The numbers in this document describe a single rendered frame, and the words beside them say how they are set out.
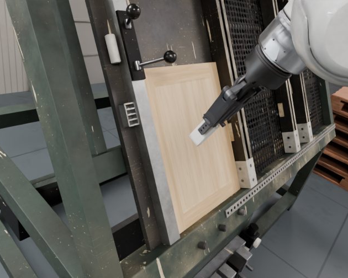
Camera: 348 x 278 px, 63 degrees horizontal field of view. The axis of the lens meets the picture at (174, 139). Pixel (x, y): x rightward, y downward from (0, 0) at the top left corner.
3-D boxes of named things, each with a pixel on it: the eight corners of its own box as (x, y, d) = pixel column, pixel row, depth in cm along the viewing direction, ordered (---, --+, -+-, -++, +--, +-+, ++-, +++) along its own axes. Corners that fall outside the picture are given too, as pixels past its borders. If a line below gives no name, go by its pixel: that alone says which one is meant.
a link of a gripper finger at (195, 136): (218, 126, 56) (216, 127, 55) (198, 145, 61) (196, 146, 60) (209, 115, 57) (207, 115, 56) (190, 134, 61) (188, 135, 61)
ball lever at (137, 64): (132, 73, 82) (176, 61, 79) (129, 59, 82) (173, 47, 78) (137, 73, 86) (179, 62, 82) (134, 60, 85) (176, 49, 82)
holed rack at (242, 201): (226, 217, 111) (227, 218, 111) (224, 210, 111) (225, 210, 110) (335, 127, 228) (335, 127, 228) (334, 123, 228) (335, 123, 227)
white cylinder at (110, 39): (102, 36, 81) (109, 64, 82) (107, 33, 79) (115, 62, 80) (110, 36, 84) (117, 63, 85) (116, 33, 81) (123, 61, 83)
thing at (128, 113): (123, 128, 85) (129, 127, 83) (117, 105, 84) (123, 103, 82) (133, 125, 88) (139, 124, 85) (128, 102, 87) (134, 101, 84)
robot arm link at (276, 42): (273, 4, 39) (244, 38, 43) (318, 51, 37) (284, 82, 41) (295, 10, 46) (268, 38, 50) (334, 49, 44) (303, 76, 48)
